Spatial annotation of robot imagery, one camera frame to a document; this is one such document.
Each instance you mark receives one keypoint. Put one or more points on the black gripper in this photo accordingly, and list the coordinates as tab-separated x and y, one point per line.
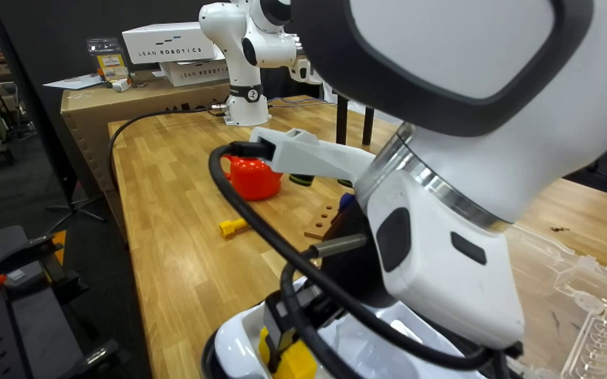
347	275

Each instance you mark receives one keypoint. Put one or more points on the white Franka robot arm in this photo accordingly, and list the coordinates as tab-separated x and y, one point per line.
457	55

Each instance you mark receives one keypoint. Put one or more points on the black toy tool case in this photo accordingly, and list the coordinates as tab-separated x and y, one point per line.
237	343

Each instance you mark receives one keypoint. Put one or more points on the clear plastic case lid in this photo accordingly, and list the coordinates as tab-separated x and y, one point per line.
585	317

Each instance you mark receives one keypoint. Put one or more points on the wooden strip with holes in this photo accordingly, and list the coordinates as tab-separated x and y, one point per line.
316	227

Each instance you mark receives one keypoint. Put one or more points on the yellow toy bolt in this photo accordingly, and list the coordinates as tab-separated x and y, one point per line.
233	225

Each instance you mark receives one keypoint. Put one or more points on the red toy watering can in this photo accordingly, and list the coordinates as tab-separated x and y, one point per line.
251	179

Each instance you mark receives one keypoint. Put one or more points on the black low stand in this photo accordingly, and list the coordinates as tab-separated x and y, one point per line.
341	119

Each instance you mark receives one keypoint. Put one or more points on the black perforated rack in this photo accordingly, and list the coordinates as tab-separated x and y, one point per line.
29	329

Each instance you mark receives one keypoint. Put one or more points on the light wooden side desk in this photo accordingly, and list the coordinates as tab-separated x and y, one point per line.
141	113

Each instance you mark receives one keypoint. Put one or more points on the flat white box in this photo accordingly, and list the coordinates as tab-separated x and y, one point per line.
195	71

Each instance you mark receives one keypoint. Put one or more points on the large white cardboard box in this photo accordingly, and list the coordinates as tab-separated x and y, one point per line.
168	42

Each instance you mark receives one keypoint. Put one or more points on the white paper stack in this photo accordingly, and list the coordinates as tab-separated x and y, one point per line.
72	83

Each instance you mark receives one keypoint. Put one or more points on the black tripod pole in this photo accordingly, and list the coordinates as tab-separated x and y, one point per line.
43	105

